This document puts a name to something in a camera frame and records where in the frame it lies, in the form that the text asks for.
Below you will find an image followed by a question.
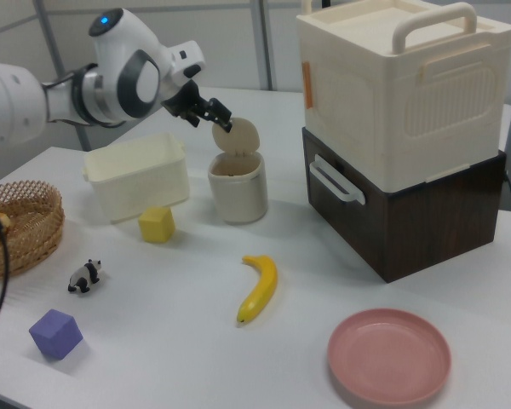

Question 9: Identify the cream storage box with handle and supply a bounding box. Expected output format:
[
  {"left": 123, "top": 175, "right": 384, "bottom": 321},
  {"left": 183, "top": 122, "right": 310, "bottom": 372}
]
[{"left": 296, "top": 0, "right": 511, "bottom": 192}]

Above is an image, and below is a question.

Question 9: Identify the panda figurine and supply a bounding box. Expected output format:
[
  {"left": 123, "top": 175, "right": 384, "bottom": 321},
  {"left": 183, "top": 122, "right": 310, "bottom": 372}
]
[{"left": 66, "top": 258, "right": 103, "bottom": 294}]

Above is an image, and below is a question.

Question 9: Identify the grey partition post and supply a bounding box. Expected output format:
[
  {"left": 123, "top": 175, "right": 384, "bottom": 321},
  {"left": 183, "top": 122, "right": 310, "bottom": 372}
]
[{"left": 250, "top": 0, "right": 278, "bottom": 91}]

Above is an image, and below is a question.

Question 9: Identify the orange tape strip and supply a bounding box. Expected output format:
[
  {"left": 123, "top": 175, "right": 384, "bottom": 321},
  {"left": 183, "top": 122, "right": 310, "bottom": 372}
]
[{"left": 301, "top": 60, "right": 316, "bottom": 110}]

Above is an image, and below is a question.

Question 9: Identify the pink plate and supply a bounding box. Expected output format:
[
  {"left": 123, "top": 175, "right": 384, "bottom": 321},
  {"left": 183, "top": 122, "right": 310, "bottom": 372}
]
[{"left": 327, "top": 308, "right": 452, "bottom": 406}]

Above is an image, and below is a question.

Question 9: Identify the yellow cube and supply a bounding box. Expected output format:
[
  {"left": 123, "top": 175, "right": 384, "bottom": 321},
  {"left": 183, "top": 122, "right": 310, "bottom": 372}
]
[{"left": 137, "top": 205, "right": 176, "bottom": 245}]

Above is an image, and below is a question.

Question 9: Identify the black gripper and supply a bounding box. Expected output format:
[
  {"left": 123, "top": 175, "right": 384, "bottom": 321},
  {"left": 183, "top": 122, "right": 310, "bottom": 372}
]
[{"left": 161, "top": 81, "right": 234, "bottom": 134}]

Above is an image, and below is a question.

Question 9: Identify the woven wicker basket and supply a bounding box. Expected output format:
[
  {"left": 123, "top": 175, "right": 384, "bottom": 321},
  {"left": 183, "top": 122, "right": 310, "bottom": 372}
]
[{"left": 0, "top": 179, "right": 66, "bottom": 281}]

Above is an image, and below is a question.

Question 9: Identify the yellow banana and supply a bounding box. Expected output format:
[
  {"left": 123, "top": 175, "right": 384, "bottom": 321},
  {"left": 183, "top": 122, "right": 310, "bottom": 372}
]
[{"left": 237, "top": 254, "right": 278, "bottom": 328}]

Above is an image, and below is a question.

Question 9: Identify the cream open plastic bin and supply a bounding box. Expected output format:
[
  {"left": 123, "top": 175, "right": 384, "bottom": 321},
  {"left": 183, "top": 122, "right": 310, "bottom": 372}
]
[{"left": 82, "top": 131, "right": 192, "bottom": 224}]

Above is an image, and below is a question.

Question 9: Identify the purple cube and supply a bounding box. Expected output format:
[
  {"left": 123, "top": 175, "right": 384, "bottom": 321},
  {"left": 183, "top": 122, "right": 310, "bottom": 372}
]
[{"left": 28, "top": 308, "right": 84, "bottom": 362}]

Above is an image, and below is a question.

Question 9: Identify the beige trash can with lid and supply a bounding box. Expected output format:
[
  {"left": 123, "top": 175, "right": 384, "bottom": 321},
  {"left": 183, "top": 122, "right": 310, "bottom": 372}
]
[{"left": 207, "top": 117, "right": 269, "bottom": 225}]

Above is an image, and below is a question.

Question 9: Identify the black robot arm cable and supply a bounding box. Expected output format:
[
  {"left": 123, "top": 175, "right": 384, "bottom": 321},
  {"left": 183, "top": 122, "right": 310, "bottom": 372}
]
[{"left": 41, "top": 62, "right": 100, "bottom": 91}]

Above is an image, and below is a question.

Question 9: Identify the dark brown wooden drawer box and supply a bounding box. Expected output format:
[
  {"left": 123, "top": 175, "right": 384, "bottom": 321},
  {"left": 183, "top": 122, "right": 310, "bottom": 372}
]
[{"left": 301, "top": 126, "right": 508, "bottom": 284}]

